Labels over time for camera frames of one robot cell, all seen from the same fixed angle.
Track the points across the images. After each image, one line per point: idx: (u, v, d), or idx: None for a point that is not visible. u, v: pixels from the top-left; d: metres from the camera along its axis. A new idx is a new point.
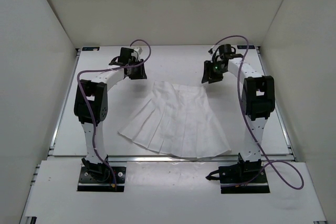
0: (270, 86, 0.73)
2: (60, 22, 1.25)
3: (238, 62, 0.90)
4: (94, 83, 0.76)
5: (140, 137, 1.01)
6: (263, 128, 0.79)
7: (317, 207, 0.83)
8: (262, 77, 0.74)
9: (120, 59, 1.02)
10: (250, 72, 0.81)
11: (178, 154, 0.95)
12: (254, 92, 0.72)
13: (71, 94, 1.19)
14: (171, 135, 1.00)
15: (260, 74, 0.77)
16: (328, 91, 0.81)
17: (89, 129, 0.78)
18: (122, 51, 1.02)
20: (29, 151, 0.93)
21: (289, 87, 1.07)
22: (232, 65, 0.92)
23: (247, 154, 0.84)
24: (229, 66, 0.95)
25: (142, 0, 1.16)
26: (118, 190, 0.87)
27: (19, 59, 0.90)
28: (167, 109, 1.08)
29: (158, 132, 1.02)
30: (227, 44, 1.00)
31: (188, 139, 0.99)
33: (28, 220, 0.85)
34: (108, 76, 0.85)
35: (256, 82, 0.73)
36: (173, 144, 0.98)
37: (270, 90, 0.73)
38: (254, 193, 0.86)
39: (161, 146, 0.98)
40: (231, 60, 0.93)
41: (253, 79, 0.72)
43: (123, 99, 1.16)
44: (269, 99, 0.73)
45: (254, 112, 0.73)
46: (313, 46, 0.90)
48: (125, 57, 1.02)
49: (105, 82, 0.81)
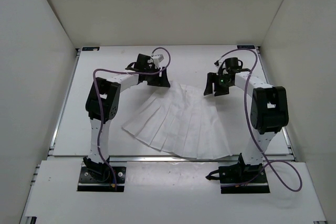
0: (281, 97, 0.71)
2: (61, 22, 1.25)
3: (245, 75, 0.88)
4: (109, 82, 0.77)
5: (143, 134, 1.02)
6: (270, 140, 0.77)
7: (317, 207, 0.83)
8: (273, 88, 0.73)
9: (135, 65, 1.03)
10: (259, 83, 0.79)
11: (179, 152, 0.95)
12: (265, 103, 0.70)
13: (71, 94, 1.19)
14: (175, 134, 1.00)
15: (270, 85, 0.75)
16: (328, 90, 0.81)
17: (96, 126, 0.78)
18: (138, 58, 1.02)
20: (29, 151, 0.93)
21: (289, 87, 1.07)
22: (240, 78, 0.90)
23: (249, 159, 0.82)
24: (236, 80, 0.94)
25: (143, 0, 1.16)
26: (118, 190, 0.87)
27: (19, 58, 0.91)
28: (172, 108, 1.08)
29: (161, 131, 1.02)
30: (233, 59, 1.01)
31: (190, 139, 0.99)
33: (28, 220, 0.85)
34: (123, 79, 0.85)
35: (266, 93, 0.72)
36: (175, 143, 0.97)
37: (282, 102, 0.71)
38: (253, 193, 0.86)
39: (164, 145, 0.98)
40: (238, 74, 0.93)
41: (263, 90, 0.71)
43: (127, 97, 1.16)
44: (281, 111, 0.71)
45: (265, 126, 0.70)
46: (313, 45, 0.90)
48: (140, 64, 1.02)
49: (119, 83, 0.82)
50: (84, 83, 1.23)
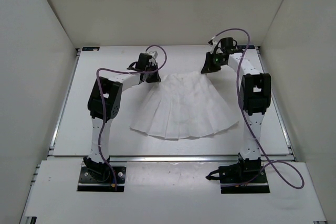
0: (267, 83, 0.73)
2: (60, 22, 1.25)
3: (238, 57, 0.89)
4: (112, 82, 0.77)
5: (154, 129, 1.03)
6: (261, 124, 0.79)
7: (317, 207, 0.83)
8: (261, 74, 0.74)
9: (137, 65, 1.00)
10: (249, 68, 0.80)
11: (197, 134, 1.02)
12: (252, 88, 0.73)
13: (71, 94, 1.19)
14: (186, 119, 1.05)
15: (258, 71, 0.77)
16: (328, 89, 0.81)
17: (97, 125, 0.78)
18: (140, 57, 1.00)
20: (29, 151, 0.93)
21: (289, 86, 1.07)
22: (232, 60, 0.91)
23: (247, 151, 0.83)
24: (229, 63, 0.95)
25: None
26: (118, 190, 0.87)
27: (19, 57, 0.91)
28: (175, 98, 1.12)
29: (171, 120, 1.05)
30: (229, 38, 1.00)
31: (202, 120, 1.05)
33: (28, 220, 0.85)
34: (125, 78, 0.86)
35: (254, 79, 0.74)
36: (189, 127, 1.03)
37: (267, 87, 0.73)
38: (254, 193, 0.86)
39: (179, 132, 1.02)
40: (231, 55, 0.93)
41: (251, 76, 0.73)
43: (126, 97, 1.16)
44: (266, 95, 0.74)
45: (252, 108, 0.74)
46: (313, 46, 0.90)
48: (142, 64, 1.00)
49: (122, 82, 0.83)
50: (84, 83, 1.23)
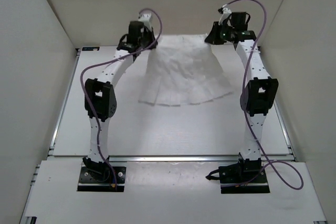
0: (272, 89, 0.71)
2: (60, 22, 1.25)
3: (248, 49, 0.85)
4: (102, 83, 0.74)
5: (161, 99, 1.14)
6: (262, 124, 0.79)
7: (317, 208, 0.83)
8: (268, 79, 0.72)
9: (128, 37, 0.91)
10: (257, 68, 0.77)
11: (198, 100, 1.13)
12: (256, 93, 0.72)
13: (71, 94, 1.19)
14: (187, 88, 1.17)
15: (266, 74, 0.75)
16: (328, 89, 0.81)
17: (96, 125, 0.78)
18: (129, 29, 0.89)
20: (29, 151, 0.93)
21: (289, 86, 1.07)
22: (241, 50, 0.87)
23: (247, 151, 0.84)
24: (238, 50, 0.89)
25: None
26: (118, 190, 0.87)
27: (19, 57, 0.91)
28: (173, 64, 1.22)
29: (175, 88, 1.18)
30: (240, 14, 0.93)
31: (202, 89, 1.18)
33: (28, 220, 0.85)
34: (114, 72, 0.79)
35: (260, 83, 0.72)
36: (191, 95, 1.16)
37: (272, 92, 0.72)
38: (254, 193, 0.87)
39: (182, 100, 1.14)
40: (240, 43, 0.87)
41: (256, 82, 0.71)
43: (126, 97, 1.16)
44: (268, 100, 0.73)
45: (253, 109, 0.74)
46: (313, 46, 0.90)
48: (133, 35, 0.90)
49: (112, 80, 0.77)
50: None
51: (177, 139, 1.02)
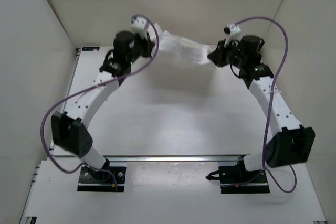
0: (306, 144, 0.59)
2: (60, 22, 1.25)
3: (266, 89, 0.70)
4: (69, 119, 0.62)
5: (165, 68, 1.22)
6: None
7: (317, 208, 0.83)
8: (300, 129, 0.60)
9: (115, 54, 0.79)
10: (283, 114, 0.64)
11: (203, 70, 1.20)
12: (287, 148, 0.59)
13: (71, 94, 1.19)
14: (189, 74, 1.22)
15: (296, 121, 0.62)
16: (328, 88, 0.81)
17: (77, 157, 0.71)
18: (115, 45, 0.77)
20: (29, 151, 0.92)
21: (289, 86, 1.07)
22: (257, 89, 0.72)
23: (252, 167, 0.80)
24: (252, 86, 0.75)
25: None
26: (118, 190, 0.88)
27: (20, 59, 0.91)
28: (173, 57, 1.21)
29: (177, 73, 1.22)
30: (253, 42, 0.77)
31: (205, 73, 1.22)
33: (28, 220, 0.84)
34: (90, 103, 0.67)
35: (292, 136, 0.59)
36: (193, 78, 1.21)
37: (306, 147, 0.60)
38: (254, 193, 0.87)
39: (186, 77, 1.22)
40: (254, 81, 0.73)
41: (289, 136, 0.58)
43: (126, 96, 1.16)
44: (303, 152, 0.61)
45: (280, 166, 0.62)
46: (313, 45, 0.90)
48: (121, 53, 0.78)
49: (84, 114, 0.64)
50: (84, 83, 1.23)
51: (177, 139, 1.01)
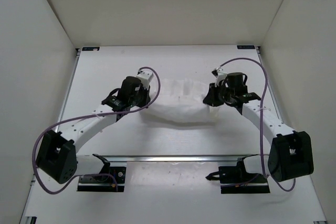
0: (304, 147, 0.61)
2: (60, 22, 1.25)
3: (256, 108, 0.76)
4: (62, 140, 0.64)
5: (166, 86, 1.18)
6: None
7: (317, 207, 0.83)
8: (294, 133, 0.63)
9: (119, 94, 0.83)
10: (276, 125, 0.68)
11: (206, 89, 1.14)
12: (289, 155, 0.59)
13: (71, 94, 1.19)
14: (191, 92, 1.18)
15: (290, 129, 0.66)
16: (328, 89, 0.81)
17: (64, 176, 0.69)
18: (123, 86, 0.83)
20: (29, 151, 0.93)
21: (289, 86, 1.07)
22: (248, 110, 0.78)
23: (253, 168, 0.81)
24: (244, 113, 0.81)
25: None
26: (118, 190, 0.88)
27: (20, 58, 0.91)
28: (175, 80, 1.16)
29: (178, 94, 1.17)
30: (237, 76, 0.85)
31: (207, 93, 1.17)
33: (28, 220, 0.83)
34: (85, 128, 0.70)
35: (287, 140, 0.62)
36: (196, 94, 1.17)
37: (306, 152, 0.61)
38: (254, 193, 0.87)
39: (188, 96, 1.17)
40: (244, 105, 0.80)
41: (285, 139, 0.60)
43: None
44: (306, 160, 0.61)
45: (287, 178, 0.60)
46: (313, 46, 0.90)
48: (125, 94, 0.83)
49: (78, 136, 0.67)
50: (84, 83, 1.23)
51: (177, 140, 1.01)
